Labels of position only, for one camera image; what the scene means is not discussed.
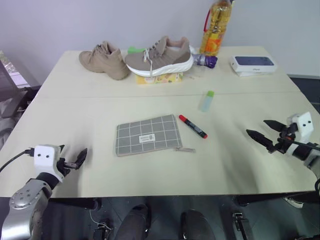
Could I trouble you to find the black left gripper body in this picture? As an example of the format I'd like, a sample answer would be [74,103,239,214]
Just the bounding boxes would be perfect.
[56,157,76,179]

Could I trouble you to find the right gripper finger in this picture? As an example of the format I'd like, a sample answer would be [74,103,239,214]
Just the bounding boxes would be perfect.
[263,119,285,132]
[245,128,274,151]

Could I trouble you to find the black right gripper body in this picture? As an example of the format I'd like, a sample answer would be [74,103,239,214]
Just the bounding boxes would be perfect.
[268,124,299,155]

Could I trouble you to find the grey checked pouch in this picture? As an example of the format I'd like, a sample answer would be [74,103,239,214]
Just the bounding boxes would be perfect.
[115,113,197,158]

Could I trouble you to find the flat white box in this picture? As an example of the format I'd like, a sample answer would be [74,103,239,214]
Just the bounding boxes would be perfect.
[235,70,274,78]

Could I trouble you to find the white shoe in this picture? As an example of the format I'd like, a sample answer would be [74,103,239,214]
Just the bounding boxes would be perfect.
[284,196,305,209]

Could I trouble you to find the white phone box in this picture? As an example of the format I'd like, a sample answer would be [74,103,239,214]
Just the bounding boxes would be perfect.
[230,55,278,74]

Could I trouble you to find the clear glue tube green cap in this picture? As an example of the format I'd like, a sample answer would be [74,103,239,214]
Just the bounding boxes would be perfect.
[200,90,216,113]

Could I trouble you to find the dark background equipment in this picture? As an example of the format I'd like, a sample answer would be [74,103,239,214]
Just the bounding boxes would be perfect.
[0,49,42,141]

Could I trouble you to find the red marker pen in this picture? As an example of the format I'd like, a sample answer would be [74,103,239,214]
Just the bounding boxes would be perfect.
[178,114,209,139]

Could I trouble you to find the dark rounded shape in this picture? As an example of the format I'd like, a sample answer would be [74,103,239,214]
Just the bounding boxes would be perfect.
[116,204,152,240]

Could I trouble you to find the purple folded umbrella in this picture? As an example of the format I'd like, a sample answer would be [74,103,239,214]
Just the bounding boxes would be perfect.
[193,52,219,69]

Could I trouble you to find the tan high-top shoe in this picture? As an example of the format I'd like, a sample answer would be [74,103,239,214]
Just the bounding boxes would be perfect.
[78,40,131,81]

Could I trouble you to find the yellow cooking oil bottle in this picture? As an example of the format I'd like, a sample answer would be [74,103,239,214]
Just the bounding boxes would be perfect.
[198,0,237,58]

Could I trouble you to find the yellow printed box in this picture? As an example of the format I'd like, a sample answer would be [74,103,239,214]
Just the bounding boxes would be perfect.
[135,71,184,86]

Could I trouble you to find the green object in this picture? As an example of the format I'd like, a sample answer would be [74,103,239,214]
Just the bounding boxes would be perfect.
[127,45,147,54]

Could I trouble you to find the taupe sneaker white sole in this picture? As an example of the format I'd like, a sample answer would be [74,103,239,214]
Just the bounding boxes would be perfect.
[124,35,195,77]

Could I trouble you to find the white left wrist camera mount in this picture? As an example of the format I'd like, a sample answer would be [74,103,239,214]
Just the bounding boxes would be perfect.
[33,144,65,183]

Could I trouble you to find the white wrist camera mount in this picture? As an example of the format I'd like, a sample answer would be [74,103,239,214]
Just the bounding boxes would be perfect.
[33,144,65,183]
[286,111,315,144]

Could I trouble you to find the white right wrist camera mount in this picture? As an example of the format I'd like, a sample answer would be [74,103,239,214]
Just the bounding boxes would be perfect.
[286,111,315,144]

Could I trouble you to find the black table frame bar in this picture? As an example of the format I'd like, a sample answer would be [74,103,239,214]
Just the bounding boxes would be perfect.
[48,197,103,211]
[234,194,289,207]

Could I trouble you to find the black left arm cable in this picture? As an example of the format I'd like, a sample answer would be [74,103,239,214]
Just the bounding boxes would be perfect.
[0,148,36,172]

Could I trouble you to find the black clamp bracket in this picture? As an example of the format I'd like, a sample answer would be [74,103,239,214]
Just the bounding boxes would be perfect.
[231,212,251,233]
[92,218,114,240]

